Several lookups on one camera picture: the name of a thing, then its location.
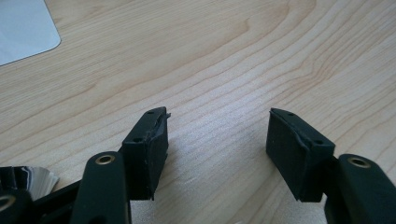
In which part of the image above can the white expandable metal book rack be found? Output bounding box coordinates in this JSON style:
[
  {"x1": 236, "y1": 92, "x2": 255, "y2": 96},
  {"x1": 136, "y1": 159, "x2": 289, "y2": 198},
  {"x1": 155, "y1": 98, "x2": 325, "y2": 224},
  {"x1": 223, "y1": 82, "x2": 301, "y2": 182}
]
[{"x1": 0, "y1": 0, "x2": 62, "y2": 67}]

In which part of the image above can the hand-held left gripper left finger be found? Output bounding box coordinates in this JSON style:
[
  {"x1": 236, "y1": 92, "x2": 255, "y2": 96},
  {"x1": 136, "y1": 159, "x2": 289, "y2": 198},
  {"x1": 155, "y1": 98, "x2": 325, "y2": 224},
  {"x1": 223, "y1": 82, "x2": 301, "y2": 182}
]
[{"x1": 120, "y1": 106, "x2": 172, "y2": 201}]

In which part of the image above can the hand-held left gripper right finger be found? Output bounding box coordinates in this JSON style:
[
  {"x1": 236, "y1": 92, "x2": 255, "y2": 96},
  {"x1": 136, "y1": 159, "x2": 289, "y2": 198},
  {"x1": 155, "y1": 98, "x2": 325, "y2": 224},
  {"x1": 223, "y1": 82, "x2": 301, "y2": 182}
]
[{"x1": 265, "y1": 107, "x2": 336, "y2": 203}]

